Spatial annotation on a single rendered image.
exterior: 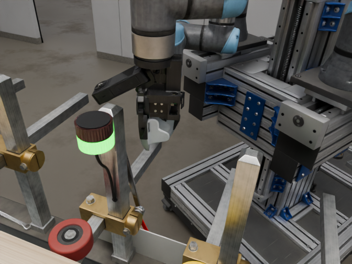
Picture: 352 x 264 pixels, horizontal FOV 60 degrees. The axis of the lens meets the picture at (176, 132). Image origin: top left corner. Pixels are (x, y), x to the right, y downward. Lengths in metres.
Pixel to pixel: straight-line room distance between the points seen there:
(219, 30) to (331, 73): 0.34
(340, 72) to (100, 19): 3.20
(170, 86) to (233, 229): 0.28
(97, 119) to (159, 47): 0.15
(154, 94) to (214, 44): 0.41
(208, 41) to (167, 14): 0.42
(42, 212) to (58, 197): 1.14
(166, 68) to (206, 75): 0.65
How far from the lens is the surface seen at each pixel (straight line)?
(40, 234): 0.93
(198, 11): 0.53
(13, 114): 0.71
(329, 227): 0.84
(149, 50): 0.51
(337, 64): 0.97
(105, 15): 3.78
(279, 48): 1.21
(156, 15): 0.50
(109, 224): 0.71
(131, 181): 0.71
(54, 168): 2.24
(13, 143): 0.74
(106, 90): 0.57
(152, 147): 0.89
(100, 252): 0.86
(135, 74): 0.55
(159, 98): 0.55
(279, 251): 1.53
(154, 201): 1.90
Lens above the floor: 1.40
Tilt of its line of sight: 34 degrees down
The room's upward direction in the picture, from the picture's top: 3 degrees clockwise
